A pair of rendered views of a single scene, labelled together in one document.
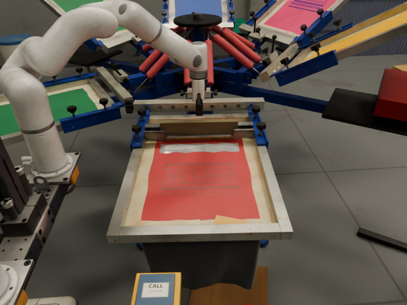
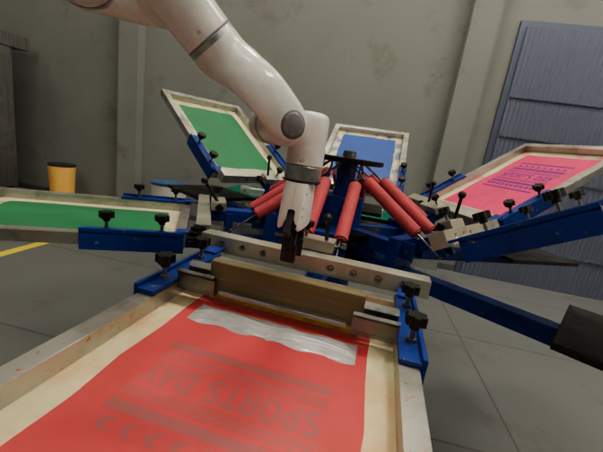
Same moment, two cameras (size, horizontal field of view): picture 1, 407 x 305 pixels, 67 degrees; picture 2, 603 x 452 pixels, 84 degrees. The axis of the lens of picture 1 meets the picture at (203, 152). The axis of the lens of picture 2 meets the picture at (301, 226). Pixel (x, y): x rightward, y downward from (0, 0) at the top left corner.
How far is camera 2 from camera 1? 0.71 m
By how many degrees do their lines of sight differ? 24
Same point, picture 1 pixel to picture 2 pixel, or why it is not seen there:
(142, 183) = (83, 371)
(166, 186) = (125, 399)
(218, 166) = (287, 387)
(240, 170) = (339, 417)
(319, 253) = not seen: outside the picture
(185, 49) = (268, 83)
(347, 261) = not seen: outside the picture
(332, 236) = not seen: outside the picture
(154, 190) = (89, 399)
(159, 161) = (170, 333)
